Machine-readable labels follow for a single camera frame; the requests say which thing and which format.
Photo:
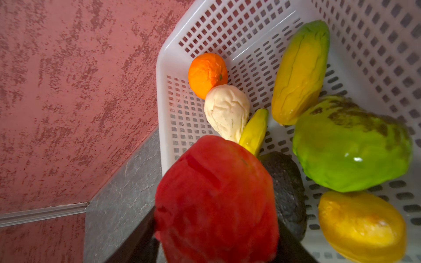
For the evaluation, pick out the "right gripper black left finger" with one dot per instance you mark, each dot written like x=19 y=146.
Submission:
x=141 y=246

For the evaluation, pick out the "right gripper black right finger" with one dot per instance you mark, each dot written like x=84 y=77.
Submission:
x=290 y=250

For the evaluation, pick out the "dark avocado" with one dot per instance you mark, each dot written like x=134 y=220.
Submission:
x=289 y=192

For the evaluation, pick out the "small yellow lemon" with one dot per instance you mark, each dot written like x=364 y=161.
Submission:
x=362 y=227

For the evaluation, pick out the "red pepper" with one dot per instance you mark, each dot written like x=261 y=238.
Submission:
x=216 y=204

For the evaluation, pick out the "green custard apple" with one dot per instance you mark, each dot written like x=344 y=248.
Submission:
x=346 y=148

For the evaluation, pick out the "yellow banana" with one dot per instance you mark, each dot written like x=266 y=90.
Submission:
x=254 y=131

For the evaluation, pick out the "beige potato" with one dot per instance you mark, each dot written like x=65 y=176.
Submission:
x=227 y=110

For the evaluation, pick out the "orange carrot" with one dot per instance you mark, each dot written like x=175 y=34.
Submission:
x=206 y=72

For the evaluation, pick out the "white perforated plastic basket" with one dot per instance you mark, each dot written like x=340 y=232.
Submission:
x=374 y=59

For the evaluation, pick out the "right aluminium corner post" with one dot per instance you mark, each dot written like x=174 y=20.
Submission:
x=28 y=216

